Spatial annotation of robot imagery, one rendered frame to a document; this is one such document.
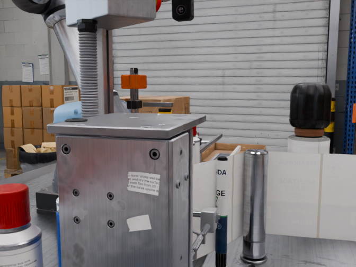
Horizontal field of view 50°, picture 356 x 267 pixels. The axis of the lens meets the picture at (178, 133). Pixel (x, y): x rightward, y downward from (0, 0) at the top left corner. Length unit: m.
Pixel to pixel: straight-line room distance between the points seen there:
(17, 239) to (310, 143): 0.60
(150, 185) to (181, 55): 5.10
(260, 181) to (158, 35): 4.96
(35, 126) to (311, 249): 4.17
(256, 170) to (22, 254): 0.38
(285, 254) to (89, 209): 0.46
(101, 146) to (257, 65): 4.82
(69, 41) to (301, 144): 0.73
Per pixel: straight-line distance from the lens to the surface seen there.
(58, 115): 1.03
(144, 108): 1.38
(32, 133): 4.74
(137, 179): 0.31
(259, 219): 0.65
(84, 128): 0.32
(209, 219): 0.51
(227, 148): 1.96
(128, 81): 0.80
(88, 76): 0.68
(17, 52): 7.05
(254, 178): 0.63
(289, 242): 0.77
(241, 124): 5.17
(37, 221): 1.05
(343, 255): 0.76
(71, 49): 1.19
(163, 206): 0.31
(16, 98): 4.82
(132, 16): 0.67
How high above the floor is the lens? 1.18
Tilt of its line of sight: 8 degrees down
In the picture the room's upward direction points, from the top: straight up
